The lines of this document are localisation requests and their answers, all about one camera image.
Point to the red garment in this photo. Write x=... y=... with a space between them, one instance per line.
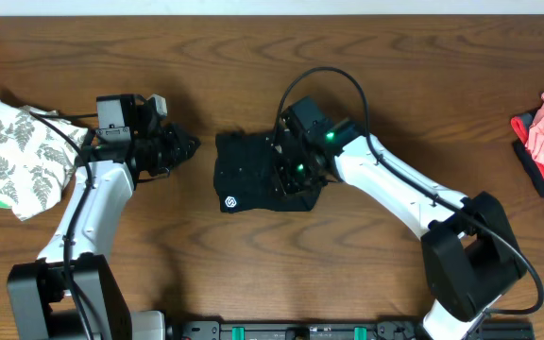
x=534 y=170

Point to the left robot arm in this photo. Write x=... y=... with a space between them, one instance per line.
x=69 y=292

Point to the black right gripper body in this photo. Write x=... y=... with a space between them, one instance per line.
x=298 y=177

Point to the black t-shirt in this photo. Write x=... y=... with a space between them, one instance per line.
x=243 y=176

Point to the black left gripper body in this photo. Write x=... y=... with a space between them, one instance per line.
x=159 y=152

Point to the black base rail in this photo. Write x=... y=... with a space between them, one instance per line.
x=272 y=330

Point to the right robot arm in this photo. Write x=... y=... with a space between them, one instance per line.
x=470 y=253

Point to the white fern-print fabric bag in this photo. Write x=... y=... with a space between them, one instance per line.
x=36 y=164

